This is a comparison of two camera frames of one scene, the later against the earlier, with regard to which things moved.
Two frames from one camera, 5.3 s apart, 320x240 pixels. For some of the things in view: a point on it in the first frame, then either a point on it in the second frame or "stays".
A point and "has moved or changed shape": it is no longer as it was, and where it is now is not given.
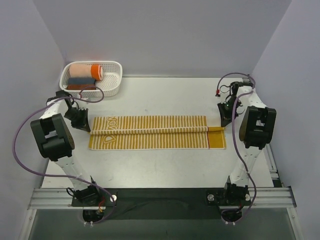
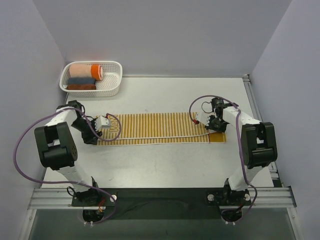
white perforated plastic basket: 110,83 stays
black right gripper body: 225,113 -> 214,124
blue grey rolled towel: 81,80 stays
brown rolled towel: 81,86 stays
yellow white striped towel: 155,133 has moved or changed shape
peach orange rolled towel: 85,70 stays
